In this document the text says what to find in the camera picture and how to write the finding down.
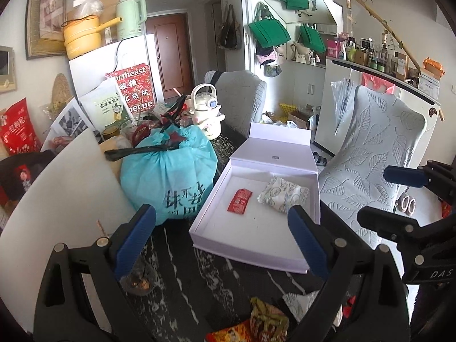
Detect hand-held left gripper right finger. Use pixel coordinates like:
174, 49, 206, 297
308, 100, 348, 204
288, 205, 410, 342

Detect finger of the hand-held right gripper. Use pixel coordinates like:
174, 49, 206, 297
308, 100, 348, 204
384, 160, 456, 203
357, 207, 456, 257

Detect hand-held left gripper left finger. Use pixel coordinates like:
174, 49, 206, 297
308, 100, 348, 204
33, 204, 168, 342

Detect white cardboard box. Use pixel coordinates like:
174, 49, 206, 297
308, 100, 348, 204
189, 122, 321, 275

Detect red gold candy packet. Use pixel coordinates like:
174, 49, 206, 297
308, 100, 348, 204
249, 297, 290, 342

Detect pink slippers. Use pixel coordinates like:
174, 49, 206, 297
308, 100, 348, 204
399, 194, 417, 214

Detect leaf patterned covered chair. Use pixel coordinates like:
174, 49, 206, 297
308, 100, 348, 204
318, 85, 427, 250

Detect clear plastic cup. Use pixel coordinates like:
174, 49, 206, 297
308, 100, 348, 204
119, 256, 157, 296

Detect white patterned snack packet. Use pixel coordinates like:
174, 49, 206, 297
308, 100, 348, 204
257, 176, 310, 214

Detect small red sachet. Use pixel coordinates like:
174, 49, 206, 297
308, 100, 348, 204
227, 188, 253, 215

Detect white curved board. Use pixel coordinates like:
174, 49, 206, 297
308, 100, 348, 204
0, 128, 138, 236

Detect pink red cloth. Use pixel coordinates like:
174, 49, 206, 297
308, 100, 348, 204
361, 73, 396, 95

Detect small white carton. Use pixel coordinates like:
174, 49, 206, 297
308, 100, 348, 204
418, 69, 442, 95

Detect clear folded umbrella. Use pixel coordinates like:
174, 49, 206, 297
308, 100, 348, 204
331, 68, 357, 136

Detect orange packet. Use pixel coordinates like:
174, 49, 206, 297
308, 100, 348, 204
423, 58, 446, 75

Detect brown cardboard box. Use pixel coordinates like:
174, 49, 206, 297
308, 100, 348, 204
288, 109, 314, 129

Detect row of bottles and jars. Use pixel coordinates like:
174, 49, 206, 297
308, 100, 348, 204
326, 32, 421, 79

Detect dark red bag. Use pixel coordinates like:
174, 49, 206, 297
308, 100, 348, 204
0, 150, 54, 218

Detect yellow egg tray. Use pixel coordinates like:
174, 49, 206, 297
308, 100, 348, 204
280, 103, 298, 122

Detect printed paper sheet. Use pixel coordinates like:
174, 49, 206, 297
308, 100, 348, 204
41, 97, 97, 150

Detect white green pouch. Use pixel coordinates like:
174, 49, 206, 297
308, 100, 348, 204
79, 78, 133, 131

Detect red barbecue paper bag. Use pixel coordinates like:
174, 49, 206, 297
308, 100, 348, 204
105, 65, 154, 115

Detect bamboo stick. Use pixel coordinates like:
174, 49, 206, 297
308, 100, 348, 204
335, 0, 446, 122

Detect white cat shaped bag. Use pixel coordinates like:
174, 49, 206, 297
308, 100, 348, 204
290, 41, 314, 65

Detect grey covered chair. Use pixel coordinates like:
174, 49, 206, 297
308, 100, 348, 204
204, 70, 268, 139

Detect red snack bag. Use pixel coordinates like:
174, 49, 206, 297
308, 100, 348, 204
0, 98, 42, 155

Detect woven straw fan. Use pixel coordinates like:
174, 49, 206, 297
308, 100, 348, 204
52, 73, 74, 105

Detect white refrigerator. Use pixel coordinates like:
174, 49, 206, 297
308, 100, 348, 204
69, 34, 155, 122

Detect brown wooden door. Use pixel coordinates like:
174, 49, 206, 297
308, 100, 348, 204
145, 12, 196, 102

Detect yellow cooking pot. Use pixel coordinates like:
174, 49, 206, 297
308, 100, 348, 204
61, 15, 123, 60

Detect small framed picture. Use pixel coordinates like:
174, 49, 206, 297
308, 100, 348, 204
0, 46, 18, 93

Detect pale green kettle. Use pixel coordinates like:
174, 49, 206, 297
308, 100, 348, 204
116, 0, 147, 40

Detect black hanging bag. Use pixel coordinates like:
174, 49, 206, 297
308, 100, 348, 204
217, 5, 239, 50

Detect clear plastic bag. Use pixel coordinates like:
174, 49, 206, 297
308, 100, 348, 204
74, 0, 104, 18

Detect teal drawstring bag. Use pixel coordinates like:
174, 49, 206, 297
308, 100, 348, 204
104, 114, 219, 226

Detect white water bottle with handle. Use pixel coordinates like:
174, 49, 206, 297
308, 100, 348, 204
188, 84, 226, 140

